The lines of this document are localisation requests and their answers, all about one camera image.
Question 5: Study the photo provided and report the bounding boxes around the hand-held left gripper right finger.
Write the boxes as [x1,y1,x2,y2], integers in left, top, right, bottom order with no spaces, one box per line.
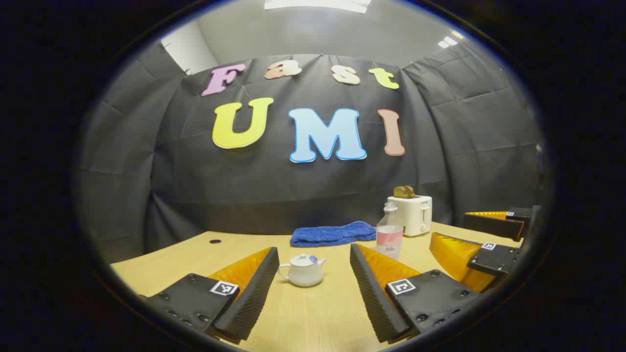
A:
[349,243,482,344]

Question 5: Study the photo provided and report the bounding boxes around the blue towel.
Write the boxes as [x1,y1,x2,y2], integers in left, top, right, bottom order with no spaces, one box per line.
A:
[290,220,377,248]

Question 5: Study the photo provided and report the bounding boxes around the white ceramic teacup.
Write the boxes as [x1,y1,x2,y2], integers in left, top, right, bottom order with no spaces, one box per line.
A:
[278,253,327,287]

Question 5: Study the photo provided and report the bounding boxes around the white toaster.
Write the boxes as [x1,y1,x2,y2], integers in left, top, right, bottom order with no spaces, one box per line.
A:
[387,194,433,238]

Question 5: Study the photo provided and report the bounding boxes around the clear pink-label water bottle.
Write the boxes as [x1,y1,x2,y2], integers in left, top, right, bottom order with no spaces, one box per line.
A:
[376,202,404,261]

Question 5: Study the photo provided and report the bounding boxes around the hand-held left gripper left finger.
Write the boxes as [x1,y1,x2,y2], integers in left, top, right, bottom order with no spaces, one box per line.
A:
[139,246,280,345]

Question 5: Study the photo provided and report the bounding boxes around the small ceiling light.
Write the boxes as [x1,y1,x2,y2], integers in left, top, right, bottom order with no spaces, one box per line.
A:
[438,30,464,49]

